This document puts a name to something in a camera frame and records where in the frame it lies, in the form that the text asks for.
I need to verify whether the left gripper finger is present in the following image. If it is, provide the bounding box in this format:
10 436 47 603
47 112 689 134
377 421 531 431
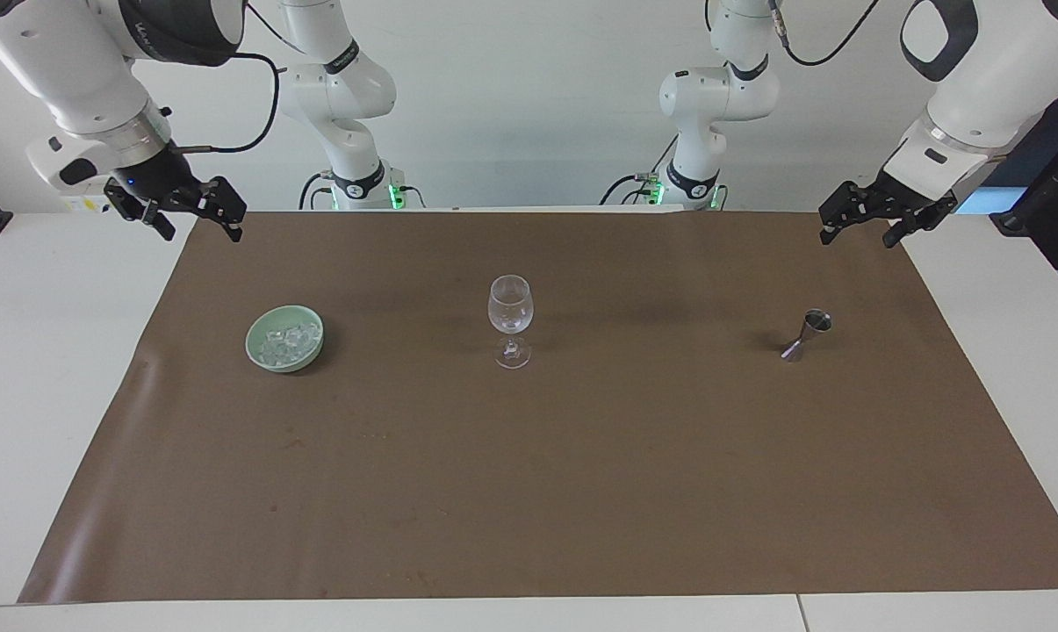
818 180 890 247
882 209 953 250

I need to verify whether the steel jigger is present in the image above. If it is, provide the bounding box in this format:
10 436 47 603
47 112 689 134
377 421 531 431
780 308 834 363

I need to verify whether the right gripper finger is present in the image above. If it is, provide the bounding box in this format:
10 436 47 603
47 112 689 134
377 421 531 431
176 176 248 244
104 178 177 242

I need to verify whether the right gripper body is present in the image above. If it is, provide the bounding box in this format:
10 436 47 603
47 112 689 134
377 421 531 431
109 140 205 212

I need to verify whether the clear wine glass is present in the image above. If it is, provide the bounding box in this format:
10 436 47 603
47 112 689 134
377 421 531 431
488 275 536 370

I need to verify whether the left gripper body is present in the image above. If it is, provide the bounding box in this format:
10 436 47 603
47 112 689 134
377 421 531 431
871 169 959 219

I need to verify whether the black cable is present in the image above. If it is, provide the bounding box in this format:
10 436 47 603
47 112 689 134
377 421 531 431
601 174 664 209
173 51 282 156
298 171 336 212
767 0 882 68

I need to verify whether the light green bowl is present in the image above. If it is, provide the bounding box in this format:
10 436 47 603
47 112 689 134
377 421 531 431
245 305 326 374

